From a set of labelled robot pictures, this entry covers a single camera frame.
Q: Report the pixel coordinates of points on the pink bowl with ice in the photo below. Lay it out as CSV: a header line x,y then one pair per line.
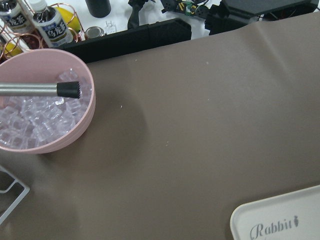
x,y
35,124

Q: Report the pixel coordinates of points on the black bar device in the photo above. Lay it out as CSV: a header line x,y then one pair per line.
x,y
130,41

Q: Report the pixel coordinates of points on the steel muddler rod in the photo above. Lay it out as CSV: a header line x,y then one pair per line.
x,y
56,89

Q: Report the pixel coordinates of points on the black controller device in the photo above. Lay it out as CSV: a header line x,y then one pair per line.
x,y
230,15

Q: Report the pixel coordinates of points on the near tea bottle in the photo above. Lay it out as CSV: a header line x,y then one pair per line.
x,y
50,24

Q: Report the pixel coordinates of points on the tea bottle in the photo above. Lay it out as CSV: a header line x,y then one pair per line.
x,y
50,24
12,14

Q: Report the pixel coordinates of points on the beige rabbit tray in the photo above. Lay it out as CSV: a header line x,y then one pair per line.
x,y
291,216

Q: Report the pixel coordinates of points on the far tea bottle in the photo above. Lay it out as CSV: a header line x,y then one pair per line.
x,y
12,14

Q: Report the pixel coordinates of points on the white cup rack frame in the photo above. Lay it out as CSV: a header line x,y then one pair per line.
x,y
12,191

